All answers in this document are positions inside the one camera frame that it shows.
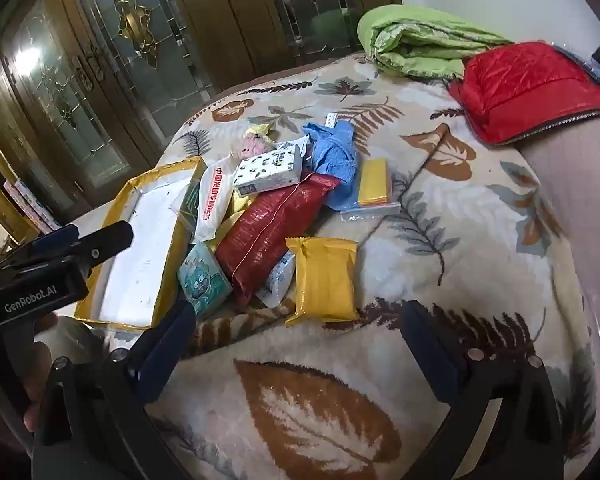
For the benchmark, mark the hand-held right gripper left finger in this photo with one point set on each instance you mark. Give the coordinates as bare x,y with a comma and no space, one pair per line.
167,345

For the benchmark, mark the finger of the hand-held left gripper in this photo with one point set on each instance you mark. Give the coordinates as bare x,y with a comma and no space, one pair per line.
55,239
105,242

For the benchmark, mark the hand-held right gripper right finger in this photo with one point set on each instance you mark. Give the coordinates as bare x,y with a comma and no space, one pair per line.
430,350

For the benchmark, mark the gold-rimmed white tray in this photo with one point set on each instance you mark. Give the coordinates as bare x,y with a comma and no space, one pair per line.
140,260

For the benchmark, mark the teal cartoon tissue pack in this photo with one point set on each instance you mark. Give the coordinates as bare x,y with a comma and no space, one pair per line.
202,280

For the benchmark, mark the white pouch with red print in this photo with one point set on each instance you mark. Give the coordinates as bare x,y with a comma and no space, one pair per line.
215,195

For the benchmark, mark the white blue-label packet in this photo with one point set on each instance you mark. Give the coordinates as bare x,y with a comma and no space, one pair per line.
280,280

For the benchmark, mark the red woven bag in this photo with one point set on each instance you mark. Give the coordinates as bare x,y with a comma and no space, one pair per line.
265,230

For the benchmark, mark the pink plush toy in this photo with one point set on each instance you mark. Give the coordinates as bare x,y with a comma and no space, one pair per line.
252,147

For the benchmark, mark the white green-print tissue pack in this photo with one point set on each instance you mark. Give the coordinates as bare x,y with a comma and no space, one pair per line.
267,170

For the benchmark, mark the blue towel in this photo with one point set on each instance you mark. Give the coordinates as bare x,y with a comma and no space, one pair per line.
332,155

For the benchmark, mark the person's left hand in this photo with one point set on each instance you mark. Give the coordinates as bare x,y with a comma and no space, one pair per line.
35,360

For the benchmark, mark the stack of white boxes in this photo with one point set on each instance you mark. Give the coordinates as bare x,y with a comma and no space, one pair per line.
27,205

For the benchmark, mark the clear packet with green print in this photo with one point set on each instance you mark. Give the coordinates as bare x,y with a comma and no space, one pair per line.
190,202

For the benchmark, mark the leaf printed blanket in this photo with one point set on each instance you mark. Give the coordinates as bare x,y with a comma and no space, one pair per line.
455,240

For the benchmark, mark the yellow packet in zip bag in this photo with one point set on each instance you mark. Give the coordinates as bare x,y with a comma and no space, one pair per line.
375,182

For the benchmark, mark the wooden glass-door cabinet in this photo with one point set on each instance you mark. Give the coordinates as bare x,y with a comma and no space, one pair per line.
205,20

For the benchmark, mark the small white label card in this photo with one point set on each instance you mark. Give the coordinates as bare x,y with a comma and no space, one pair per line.
331,121

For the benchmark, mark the red quilt in clear bag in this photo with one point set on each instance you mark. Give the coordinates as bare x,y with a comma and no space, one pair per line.
520,85

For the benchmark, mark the green folded quilt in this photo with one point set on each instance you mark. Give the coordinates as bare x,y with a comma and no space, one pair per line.
420,40

